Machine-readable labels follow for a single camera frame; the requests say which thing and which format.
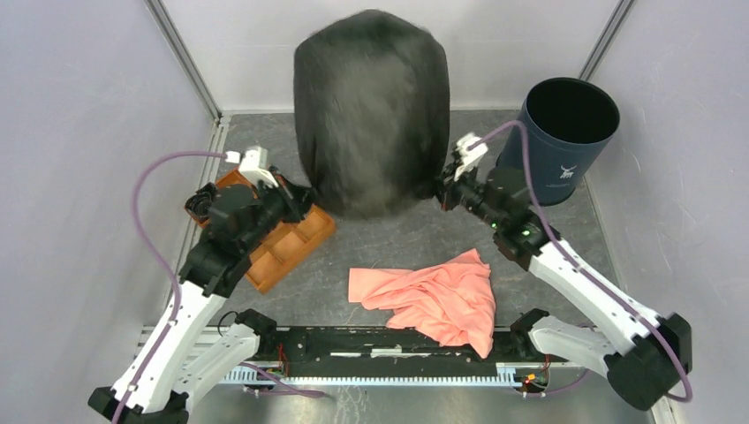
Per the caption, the rolled black trash bag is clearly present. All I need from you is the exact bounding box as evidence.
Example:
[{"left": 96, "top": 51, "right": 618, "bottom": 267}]
[{"left": 184, "top": 182, "right": 218, "bottom": 224}]

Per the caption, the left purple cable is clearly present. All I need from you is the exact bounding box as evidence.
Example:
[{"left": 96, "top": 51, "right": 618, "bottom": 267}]
[{"left": 110, "top": 150, "right": 326, "bottom": 424}]

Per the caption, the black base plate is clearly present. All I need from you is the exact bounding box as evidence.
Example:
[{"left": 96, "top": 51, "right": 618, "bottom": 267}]
[{"left": 249, "top": 326, "right": 549, "bottom": 378}]

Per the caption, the black trash bag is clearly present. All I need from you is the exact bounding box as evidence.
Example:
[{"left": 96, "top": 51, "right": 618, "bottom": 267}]
[
  {"left": 292, "top": 9, "right": 450, "bottom": 219},
  {"left": 184, "top": 182, "right": 218, "bottom": 224}
]

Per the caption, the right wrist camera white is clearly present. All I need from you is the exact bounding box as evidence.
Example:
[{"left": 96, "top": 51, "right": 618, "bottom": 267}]
[{"left": 453, "top": 132, "right": 488, "bottom": 181}]

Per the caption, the aluminium slotted rail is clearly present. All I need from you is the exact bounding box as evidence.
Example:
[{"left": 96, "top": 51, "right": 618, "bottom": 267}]
[{"left": 219, "top": 366, "right": 523, "bottom": 389}]

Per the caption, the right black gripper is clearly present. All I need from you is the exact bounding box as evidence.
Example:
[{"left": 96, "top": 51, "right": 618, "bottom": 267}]
[{"left": 424, "top": 158, "right": 503, "bottom": 231}]

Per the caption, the dark blue trash bin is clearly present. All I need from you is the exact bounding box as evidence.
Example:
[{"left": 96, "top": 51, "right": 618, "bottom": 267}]
[{"left": 518, "top": 77, "right": 620, "bottom": 207}]

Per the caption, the orange compartment tray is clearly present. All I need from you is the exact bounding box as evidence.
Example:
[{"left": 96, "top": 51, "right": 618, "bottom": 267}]
[{"left": 178, "top": 170, "right": 336, "bottom": 299}]

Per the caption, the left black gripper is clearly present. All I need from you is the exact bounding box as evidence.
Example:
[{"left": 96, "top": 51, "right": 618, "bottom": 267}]
[{"left": 240, "top": 170, "right": 321, "bottom": 253}]

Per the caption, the pink cloth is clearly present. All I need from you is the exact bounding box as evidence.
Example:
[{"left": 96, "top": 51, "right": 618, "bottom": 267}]
[{"left": 348, "top": 248, "right": 496, "bottom": 360}]

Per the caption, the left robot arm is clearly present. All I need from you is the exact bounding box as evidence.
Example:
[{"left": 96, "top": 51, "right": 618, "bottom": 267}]
[{"left": 87, "top": 168, "right": 312, "bottom": 423}]

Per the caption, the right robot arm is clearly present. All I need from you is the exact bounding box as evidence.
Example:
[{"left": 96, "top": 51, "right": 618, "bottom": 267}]
[{"left": 436, "top": 163, "right": 692, "bottom": 411}]

